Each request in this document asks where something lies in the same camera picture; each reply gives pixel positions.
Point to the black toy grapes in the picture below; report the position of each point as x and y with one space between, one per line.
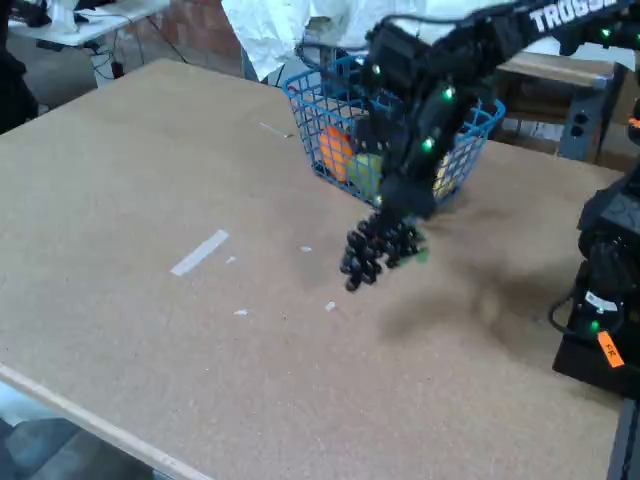
362 260

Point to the yellow toy banana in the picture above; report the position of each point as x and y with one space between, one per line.
442 180

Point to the round light green toy fruit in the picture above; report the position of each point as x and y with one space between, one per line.
365 172

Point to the toy orange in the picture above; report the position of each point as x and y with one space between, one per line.
335 152

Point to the thin pale tape sliver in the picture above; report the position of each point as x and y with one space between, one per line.
277 131

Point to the grey metal stand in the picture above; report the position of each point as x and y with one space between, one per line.
325 30

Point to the long white tape strip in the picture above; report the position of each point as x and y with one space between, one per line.
200 252

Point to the wooden bench top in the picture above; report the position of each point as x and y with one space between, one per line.
550 67

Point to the white crumpled cloth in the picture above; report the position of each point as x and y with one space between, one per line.
270 35

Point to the orange label tag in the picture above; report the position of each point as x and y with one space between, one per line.
610 349

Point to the white folding table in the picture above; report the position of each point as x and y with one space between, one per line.
100 25

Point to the dark black bulky object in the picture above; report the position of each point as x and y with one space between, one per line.
15 90

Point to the small black camera box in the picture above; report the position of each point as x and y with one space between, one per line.
377 127

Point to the grey post with sockets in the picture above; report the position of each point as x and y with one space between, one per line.
577 125

